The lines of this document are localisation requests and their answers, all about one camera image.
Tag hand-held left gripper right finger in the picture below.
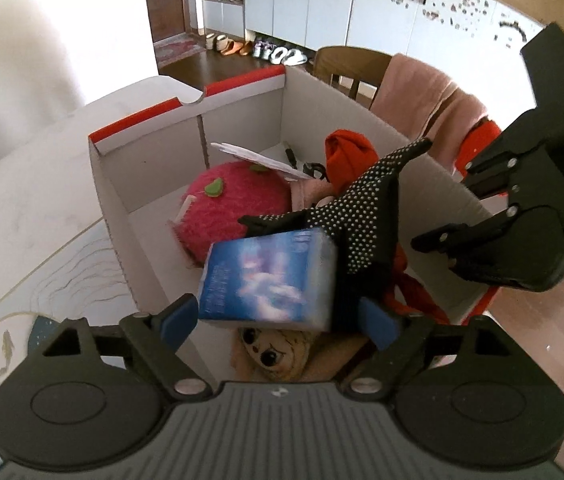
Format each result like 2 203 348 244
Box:
339 297 508 402

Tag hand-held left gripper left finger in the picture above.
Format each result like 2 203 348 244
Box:
42 294 215 402

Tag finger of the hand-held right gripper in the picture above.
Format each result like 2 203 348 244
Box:
462 109 553 202
411 204 564 293

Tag blue tissue pack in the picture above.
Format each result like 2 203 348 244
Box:
197 227 339 333

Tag black dotted glove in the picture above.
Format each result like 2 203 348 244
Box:
238 137 434 333

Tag white cardboard box red trim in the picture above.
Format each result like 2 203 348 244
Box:
86 64 505 391

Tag red garment on chair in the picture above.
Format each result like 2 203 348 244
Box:
454 117 505 181

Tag plush doll with face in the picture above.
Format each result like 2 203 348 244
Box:
239 327 313 381

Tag pink fringed scarf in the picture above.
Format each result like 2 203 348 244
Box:
369 53 490 176

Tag pink fluffy plush toy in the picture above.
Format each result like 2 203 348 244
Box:
169 162 295 266

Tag white cabinet with stickers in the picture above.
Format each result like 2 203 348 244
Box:
347 0 550 68

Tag white paper sheet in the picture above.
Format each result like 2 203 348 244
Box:
210 141 310 181

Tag wooden chair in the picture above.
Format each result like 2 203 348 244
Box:
314 46 395 106

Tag row of shoes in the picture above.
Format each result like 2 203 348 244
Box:
204 32 309 67

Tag patterned door rug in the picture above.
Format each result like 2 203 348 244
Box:
154 32 207 66

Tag brown wooden door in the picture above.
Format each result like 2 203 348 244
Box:
142 0 205 43

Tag black cord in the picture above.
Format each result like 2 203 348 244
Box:
302 160 330 181

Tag white cabinet black handles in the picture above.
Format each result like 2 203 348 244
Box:
202 0 360 53

